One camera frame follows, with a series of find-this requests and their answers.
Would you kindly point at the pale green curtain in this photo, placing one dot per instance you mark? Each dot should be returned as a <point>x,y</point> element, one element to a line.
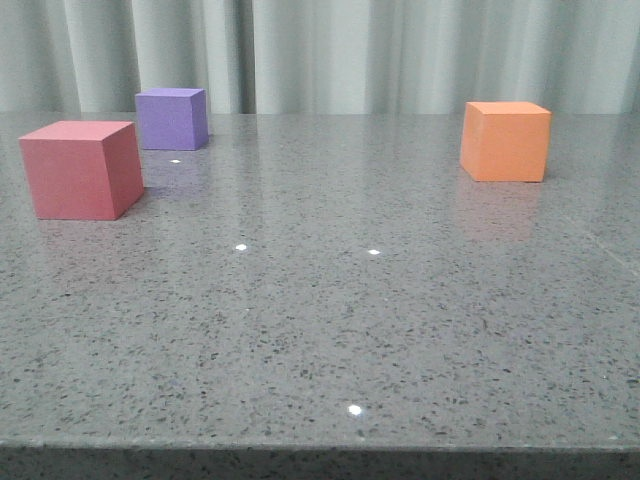
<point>323,57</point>

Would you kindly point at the red foam cube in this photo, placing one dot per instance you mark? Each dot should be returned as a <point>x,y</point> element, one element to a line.
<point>83,170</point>

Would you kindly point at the orange foam cube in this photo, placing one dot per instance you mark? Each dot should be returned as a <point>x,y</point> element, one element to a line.
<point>505,141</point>

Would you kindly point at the purple foam cube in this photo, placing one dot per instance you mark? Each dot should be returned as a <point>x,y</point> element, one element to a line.
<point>172,118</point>

